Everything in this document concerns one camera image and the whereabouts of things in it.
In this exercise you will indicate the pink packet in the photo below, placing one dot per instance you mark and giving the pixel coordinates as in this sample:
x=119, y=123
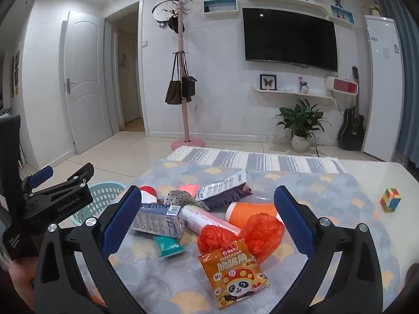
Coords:
x=189, y=188

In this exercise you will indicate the blue grey carton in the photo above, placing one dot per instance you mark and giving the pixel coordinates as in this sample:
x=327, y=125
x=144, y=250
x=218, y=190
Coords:
x=154, y=224

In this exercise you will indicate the white wall clock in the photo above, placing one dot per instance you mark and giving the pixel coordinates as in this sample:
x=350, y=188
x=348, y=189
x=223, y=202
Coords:
x=160, y=13

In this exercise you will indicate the orange snack packet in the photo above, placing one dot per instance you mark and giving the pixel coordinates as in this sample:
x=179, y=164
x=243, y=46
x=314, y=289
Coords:
x=234, y=274

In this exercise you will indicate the potted green plant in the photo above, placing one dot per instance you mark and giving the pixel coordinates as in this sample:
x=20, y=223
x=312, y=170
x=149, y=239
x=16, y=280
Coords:
x=301, y=117

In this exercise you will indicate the pink coat rack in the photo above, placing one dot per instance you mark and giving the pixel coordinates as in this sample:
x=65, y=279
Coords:
x=183, y=72

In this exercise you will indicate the white refrigerator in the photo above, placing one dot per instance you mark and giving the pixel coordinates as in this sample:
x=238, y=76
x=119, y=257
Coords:
x=383, y=85

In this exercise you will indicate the brown handbag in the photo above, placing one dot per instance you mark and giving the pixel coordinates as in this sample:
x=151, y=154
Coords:
x=173, y=93

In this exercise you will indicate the striped grey white rug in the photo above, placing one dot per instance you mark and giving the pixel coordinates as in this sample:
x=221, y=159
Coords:
x=262, y=163

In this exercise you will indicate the white door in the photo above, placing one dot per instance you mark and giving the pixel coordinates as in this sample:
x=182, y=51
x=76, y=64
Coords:
x=85, y=81

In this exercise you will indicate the scallop pattern tablecloth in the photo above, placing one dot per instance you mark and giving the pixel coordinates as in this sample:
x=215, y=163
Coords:
x=327, y=202

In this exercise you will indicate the white curved wall shelf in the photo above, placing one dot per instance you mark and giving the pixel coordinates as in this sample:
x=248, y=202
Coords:
x=284, y=2

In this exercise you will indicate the framed wall picture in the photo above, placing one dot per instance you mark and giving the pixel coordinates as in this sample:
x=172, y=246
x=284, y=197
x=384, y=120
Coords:
x=15, y=72

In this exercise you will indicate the orange plastic bag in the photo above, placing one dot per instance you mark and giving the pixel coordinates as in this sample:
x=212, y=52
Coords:
x=263, y=234
x=212, y=238

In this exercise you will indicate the red white round container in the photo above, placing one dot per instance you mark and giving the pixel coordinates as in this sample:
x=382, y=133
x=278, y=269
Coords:
x=149, y=192

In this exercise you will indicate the flower decoration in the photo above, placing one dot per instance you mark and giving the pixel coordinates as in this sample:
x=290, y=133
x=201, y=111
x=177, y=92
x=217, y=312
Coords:
x=375, y=9

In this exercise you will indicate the black acoustic guitar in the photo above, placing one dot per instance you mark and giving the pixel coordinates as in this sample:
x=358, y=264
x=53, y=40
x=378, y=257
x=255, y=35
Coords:
x=352, y=124

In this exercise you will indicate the white shelf rack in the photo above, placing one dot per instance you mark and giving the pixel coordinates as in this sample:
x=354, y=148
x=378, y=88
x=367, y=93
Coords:
x=21, y=155

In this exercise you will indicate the pink white tube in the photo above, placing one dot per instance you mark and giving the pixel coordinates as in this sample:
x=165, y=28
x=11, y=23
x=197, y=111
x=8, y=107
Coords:
x=199, y=217

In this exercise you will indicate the teal plastic basket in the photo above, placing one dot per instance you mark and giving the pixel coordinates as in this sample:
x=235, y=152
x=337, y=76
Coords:
x=98, y=198

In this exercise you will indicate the white purple printed carton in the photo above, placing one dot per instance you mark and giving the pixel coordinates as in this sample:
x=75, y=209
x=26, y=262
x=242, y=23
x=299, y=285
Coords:
x=219, y=186

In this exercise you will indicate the orange white bottle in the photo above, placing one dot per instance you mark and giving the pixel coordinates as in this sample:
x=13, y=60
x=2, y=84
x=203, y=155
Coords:
x=252, y=211

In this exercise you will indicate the small figurine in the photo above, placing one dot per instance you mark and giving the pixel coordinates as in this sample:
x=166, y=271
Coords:
x=303, y=85

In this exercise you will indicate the white red box shelf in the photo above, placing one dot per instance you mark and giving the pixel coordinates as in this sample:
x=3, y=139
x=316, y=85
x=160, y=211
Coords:
x=342, y=86

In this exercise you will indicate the teal pink box shelf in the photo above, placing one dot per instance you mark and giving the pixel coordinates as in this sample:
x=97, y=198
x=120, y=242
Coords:
x=342, y=14

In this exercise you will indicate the silver polka dot packet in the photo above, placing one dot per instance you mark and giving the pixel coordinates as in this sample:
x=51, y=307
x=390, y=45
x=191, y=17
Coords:
x=178, y=198

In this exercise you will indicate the framed butterfly picture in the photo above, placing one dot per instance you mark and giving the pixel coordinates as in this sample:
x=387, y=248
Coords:
x=268, y=82

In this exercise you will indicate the black chair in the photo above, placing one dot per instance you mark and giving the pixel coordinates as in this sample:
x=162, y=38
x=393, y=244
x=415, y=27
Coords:
x=9, y=150

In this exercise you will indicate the teal packet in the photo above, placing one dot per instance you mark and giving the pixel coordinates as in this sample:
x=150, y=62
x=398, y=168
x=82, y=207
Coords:
x=167, y=247

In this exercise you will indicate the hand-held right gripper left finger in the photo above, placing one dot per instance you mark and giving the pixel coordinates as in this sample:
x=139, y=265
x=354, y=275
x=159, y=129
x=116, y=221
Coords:
x=120, y=225

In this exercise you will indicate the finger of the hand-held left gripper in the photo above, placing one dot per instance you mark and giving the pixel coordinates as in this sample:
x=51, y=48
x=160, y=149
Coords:
x=41, y=175
x=80, y=176

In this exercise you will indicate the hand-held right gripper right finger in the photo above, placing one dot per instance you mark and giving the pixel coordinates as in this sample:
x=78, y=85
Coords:
x=291, y=222

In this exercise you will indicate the white curved low shelf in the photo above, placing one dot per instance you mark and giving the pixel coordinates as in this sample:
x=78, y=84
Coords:
x=291, y=92

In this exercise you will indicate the black hat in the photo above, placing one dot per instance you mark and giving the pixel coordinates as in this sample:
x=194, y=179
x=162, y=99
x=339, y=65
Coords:
x=176, y=23

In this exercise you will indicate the white teal box shelf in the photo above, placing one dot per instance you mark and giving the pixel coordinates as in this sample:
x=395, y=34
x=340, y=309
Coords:
x=220, y=8

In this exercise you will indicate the person's left hand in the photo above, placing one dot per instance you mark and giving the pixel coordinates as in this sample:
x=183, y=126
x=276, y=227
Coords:
x=20, y=273

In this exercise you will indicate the black television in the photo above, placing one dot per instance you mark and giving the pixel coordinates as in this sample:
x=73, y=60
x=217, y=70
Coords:
x=289, y=41

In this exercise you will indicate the black handbag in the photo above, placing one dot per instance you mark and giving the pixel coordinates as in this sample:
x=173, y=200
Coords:
x=189, y=86

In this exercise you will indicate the colourful puzzle cube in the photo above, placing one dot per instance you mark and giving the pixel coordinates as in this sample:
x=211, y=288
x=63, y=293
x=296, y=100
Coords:
x=391, y=199

